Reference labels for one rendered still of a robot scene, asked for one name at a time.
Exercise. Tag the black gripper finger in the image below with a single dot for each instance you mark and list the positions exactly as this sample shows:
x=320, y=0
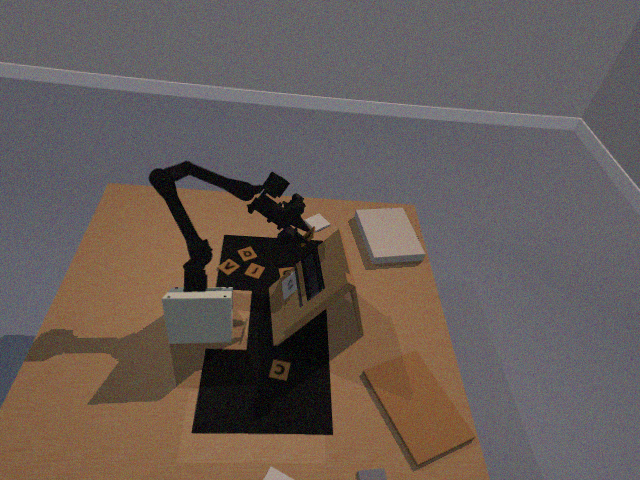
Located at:
x=298, y=237
x=298, y=222

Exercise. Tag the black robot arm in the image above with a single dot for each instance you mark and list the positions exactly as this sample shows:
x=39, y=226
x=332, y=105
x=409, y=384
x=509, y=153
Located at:
x=200, y=252

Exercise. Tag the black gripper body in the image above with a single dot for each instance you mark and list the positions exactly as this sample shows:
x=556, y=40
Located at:
x=277, y=218

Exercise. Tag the beige flat rectangular slab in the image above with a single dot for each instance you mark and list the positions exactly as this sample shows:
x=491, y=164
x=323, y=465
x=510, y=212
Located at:
x=388, y=235

